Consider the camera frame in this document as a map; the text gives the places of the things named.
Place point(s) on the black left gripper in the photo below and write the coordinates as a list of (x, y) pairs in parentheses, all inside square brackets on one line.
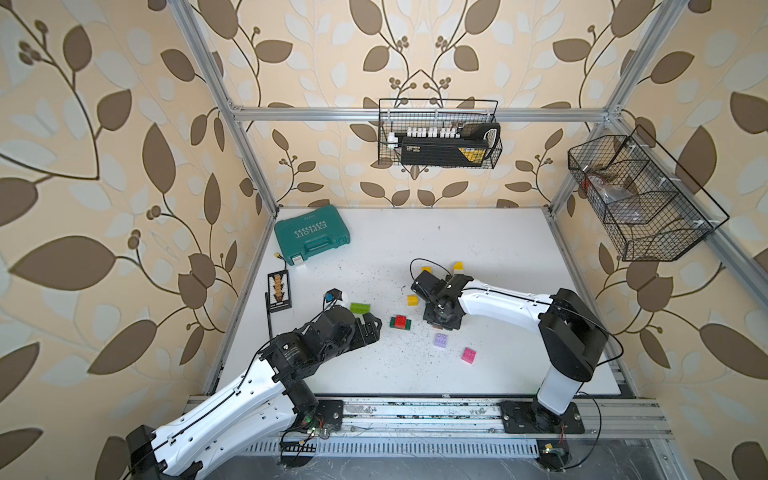
[(374, 334)]

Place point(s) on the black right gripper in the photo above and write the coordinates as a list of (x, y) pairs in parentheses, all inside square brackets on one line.
[(450, 324)]

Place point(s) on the dark green long lego brick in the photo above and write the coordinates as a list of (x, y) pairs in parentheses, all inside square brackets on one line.
[(392, 321)]

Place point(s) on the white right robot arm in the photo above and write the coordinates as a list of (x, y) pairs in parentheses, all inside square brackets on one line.
[(571, 334)]

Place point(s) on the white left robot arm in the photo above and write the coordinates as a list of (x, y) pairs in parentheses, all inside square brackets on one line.
[(270, 397)]

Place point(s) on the lime green long lego brick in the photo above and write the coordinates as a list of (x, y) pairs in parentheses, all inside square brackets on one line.
[(359, 308)]

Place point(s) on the lilac lego brick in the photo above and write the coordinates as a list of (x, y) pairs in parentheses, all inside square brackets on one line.
[(440, 340)]

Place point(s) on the pink lego brick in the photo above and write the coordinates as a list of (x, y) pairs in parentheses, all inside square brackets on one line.
[(468, 355)]

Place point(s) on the black parallel charging board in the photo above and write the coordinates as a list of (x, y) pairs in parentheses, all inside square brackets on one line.
[(278, 293)]

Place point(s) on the black allen key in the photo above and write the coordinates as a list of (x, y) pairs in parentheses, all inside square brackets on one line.
[(268, 316)]

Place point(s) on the green plastic tool case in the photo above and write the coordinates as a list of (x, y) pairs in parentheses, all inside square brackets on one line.
[(306, 236)]

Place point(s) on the black battery charger in basket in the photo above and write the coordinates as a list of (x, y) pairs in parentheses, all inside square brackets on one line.
[(472, 145)]

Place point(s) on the plastic bag in basket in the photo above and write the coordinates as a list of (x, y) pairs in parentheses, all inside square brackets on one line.
[(605, 195)]

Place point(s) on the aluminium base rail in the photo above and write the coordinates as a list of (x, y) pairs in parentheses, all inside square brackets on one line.
[(448, 428)]

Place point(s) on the red black cable yellow plug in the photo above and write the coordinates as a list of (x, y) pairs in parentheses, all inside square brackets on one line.
[(280, 257)]

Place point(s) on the black wire basket back wall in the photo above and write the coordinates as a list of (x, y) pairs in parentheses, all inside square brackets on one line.
[(395, 114)]

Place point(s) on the black wire basket wall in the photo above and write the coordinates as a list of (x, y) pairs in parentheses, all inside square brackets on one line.
[(395, 114), (672, 211)]

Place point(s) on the black wire basket right wall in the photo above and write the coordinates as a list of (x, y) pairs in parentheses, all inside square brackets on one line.
[(672, 211)]

